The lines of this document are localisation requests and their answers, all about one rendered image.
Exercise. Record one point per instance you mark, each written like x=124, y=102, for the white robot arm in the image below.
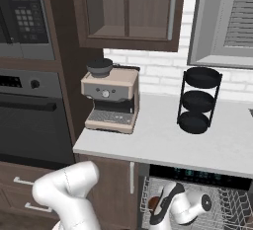
x=70, y=188

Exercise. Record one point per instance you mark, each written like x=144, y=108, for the brown base cabinet door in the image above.
x=113, y=191

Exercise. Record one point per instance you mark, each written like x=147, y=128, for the black dishwasher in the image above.
x=197, y=174

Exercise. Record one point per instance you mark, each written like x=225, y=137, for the beige espresso coffee machine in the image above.
x=113, y=86

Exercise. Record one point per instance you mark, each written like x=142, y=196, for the brown tall oven cabinet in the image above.
x=70, y=76

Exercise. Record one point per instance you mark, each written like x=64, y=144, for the black oven knob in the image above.
x=34, y=84

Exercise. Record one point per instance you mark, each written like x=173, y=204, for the brown round thing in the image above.
x=153, y=203

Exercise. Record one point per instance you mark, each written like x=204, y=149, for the brown drawer front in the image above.
x=13, y=204
x=19, y=173

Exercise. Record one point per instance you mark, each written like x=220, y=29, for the grey window with blinds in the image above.
x=227, y=20

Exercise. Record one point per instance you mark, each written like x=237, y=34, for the black built-in microwave oven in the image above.
x=23, y=16

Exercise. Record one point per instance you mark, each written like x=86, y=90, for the brown glass-door wall cabinet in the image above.
x=131, y=7

